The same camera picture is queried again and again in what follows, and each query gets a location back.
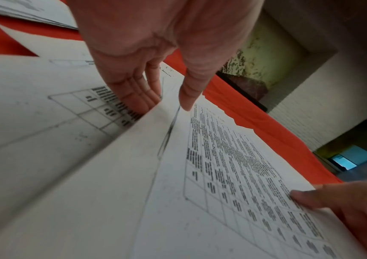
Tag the person's right hand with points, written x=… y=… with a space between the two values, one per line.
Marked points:
x=359 y=210

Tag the person's left hand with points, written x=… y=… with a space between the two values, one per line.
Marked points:
x=158 y=32

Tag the white printed table paper sheet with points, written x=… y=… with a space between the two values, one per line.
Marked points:
x=158 y=192

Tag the orange tablecloth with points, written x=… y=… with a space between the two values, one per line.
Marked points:
x=276 y=131

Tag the stack of white papers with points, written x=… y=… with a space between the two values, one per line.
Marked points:
x=26 y=10

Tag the white paper sheet with grid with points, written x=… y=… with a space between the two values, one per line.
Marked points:
x=33 y=101

